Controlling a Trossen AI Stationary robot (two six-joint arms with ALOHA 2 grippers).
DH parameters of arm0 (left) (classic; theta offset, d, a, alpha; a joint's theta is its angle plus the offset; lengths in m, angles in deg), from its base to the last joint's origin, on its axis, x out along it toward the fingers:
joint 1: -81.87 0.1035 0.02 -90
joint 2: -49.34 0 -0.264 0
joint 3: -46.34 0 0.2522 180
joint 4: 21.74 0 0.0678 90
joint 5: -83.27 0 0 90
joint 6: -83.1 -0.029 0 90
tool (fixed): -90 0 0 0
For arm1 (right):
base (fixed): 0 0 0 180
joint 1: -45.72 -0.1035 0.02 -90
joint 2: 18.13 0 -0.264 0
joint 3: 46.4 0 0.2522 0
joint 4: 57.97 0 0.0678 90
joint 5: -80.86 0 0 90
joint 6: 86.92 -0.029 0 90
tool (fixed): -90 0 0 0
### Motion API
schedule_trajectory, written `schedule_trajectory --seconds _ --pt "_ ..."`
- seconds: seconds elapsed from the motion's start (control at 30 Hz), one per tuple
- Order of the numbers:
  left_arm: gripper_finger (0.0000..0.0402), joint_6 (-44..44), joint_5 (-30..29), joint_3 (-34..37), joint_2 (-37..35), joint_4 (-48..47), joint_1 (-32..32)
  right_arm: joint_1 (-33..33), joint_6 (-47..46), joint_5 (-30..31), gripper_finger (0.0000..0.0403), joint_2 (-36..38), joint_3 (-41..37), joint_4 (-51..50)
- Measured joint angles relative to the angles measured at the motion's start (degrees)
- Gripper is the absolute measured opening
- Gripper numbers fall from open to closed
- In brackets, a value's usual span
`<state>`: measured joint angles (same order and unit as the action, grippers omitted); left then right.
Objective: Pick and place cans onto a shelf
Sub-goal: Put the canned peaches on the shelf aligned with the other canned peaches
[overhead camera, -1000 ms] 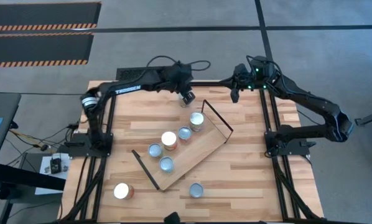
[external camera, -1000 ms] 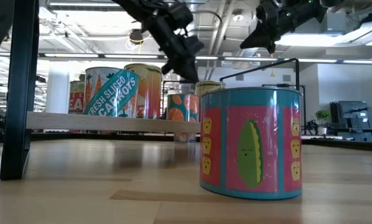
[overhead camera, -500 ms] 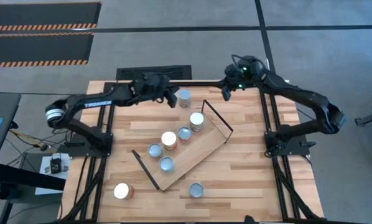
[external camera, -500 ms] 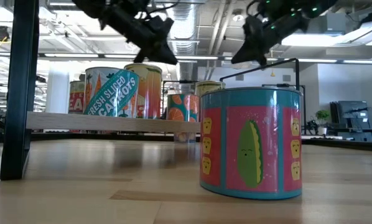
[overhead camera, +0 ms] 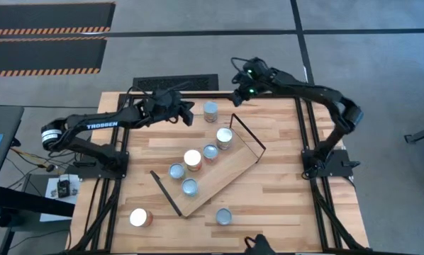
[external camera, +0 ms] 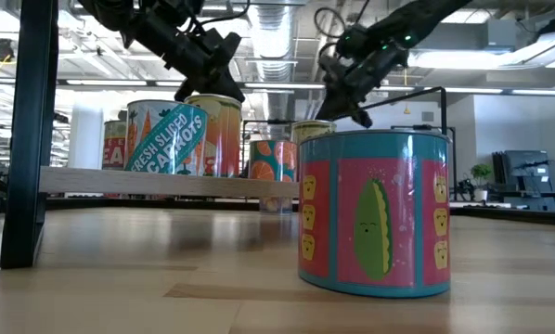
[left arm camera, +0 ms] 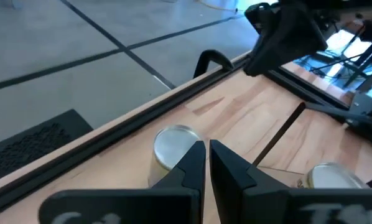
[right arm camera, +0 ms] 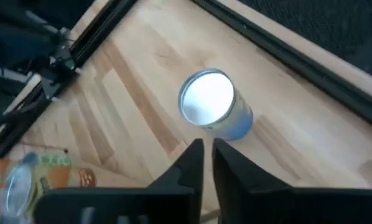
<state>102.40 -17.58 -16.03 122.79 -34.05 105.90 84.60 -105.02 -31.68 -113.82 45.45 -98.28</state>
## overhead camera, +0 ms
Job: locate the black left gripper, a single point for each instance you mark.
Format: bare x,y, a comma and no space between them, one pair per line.
162,104

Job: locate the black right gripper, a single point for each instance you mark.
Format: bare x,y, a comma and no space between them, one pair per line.
256,76

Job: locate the watermelon print tin can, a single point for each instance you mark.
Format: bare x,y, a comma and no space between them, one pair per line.
210,110

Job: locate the green dotted tin can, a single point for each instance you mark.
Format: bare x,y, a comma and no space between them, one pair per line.
224,137

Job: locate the small red-label tin can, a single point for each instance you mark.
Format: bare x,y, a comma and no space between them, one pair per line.
210,152

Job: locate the orange slice print can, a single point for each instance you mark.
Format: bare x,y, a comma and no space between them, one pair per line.
193,159

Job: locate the small blue-lid tin can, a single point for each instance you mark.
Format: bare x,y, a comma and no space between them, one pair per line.
189,187
176,171

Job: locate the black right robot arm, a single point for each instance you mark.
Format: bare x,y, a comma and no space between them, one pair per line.
315,90

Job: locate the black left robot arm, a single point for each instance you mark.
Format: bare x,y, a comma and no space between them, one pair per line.
102,125

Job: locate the wooden shelf with black brackets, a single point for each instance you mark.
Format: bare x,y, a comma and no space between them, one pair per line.
226,170

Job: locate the black floor vent grille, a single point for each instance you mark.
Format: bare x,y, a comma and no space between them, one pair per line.
198,83

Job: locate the teal pink corn can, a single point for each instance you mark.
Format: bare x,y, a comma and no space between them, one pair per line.
224,216

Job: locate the large silver-lid tin can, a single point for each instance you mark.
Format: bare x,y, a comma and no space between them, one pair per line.
139,217

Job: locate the small black device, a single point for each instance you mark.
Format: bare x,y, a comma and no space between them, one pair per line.
63,188

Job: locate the black object with loop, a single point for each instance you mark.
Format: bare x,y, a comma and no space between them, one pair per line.
263,246

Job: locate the black hazard-striped floor mat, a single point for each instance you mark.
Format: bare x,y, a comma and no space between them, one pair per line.
42,55
49,16

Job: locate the white paper sheet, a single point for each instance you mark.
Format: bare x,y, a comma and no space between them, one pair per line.
52,191

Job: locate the black desk crossbar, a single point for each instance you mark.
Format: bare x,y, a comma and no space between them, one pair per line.
27,202

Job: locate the grey desk top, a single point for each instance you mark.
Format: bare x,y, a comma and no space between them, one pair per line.
3,120

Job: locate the black aluminium table frame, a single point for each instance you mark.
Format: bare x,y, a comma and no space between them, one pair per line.
215,95

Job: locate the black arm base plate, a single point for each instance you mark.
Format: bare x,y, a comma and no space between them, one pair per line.
339,164
91,171

